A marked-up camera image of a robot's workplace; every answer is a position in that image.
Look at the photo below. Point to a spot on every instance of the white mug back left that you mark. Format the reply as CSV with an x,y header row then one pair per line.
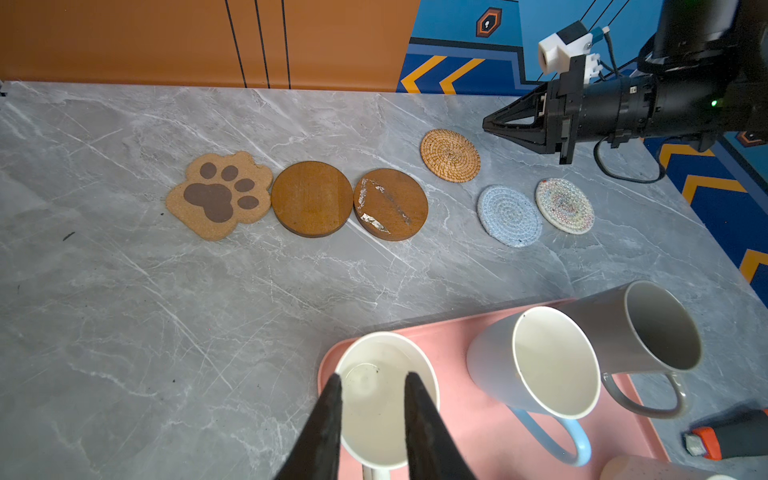
x,y
373,371

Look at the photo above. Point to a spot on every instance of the matte brown wooden coaster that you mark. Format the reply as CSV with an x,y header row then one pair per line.
x,y
312,199

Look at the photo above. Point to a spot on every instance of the grey mug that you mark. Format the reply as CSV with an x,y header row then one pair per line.
x,y
640,327

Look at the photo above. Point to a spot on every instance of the cork paw print coaster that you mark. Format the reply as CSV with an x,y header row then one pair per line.
x,y
221,192

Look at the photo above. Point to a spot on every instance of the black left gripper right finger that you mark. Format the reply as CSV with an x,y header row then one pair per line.
x,y
431,451

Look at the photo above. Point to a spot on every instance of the glossy brown wooden coaster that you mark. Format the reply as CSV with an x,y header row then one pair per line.
x,y
390,205

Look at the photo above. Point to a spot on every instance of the light blue rope coaster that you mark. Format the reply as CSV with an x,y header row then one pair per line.
x,y
508,216

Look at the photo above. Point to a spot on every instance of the light blue mug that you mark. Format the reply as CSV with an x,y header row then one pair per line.
x,y
541,365

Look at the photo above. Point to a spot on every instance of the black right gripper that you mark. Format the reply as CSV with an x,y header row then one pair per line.
x,y
615,110

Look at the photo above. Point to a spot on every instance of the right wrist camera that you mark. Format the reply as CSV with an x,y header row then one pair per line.
x,y
556,51

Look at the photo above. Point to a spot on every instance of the woven rattan coaster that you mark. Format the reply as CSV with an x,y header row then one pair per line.
x,y
450,156

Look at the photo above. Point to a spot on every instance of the pink tray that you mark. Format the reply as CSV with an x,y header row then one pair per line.
x,y
491,440

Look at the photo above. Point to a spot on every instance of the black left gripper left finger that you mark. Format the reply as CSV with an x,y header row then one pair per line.
x,y
316,452

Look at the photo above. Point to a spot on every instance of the red inside mug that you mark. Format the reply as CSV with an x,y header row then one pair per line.
x,y
629,467

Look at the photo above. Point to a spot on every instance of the orange black utility knife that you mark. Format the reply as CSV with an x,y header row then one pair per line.
x,y
741,436

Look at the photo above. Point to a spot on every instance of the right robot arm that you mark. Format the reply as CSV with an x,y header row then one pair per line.
x,y
703,73

